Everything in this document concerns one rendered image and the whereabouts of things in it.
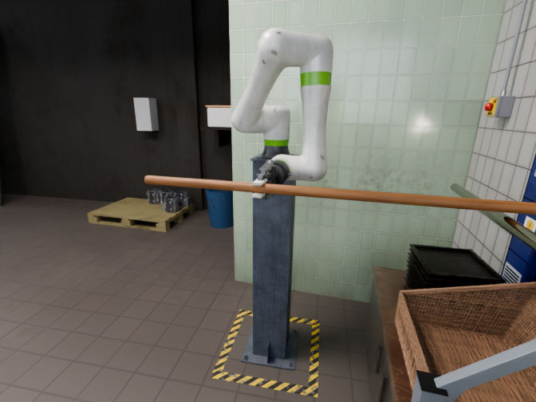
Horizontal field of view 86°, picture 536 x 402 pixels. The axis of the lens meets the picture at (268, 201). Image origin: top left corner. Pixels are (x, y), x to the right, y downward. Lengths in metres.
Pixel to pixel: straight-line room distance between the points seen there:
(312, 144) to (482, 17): 1.39
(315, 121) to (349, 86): 0.97
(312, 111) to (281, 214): 0.57
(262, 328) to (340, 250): 0.86
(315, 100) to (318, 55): 0.15
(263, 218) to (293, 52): 0.79
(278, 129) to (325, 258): 1.24
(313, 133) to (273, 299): 0.97
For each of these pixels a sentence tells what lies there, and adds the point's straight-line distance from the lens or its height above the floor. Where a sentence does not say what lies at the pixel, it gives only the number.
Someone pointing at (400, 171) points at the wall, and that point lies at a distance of 2.13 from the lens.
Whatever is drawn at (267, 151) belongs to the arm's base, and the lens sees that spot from 1.44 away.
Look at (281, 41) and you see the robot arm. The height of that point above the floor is 1.64.
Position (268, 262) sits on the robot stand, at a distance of 1.58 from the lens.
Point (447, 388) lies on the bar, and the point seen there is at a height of 0.96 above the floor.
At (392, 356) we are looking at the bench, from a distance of 1.26.
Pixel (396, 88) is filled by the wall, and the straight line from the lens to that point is 2.09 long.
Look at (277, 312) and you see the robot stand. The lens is 1.74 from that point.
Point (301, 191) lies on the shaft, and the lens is 0.83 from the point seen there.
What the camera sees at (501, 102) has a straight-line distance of 1.86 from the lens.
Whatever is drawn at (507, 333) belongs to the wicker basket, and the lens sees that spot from 1.53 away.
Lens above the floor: 1.41
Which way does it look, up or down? 17 degrees down
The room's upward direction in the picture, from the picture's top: 1 degrees clockwise
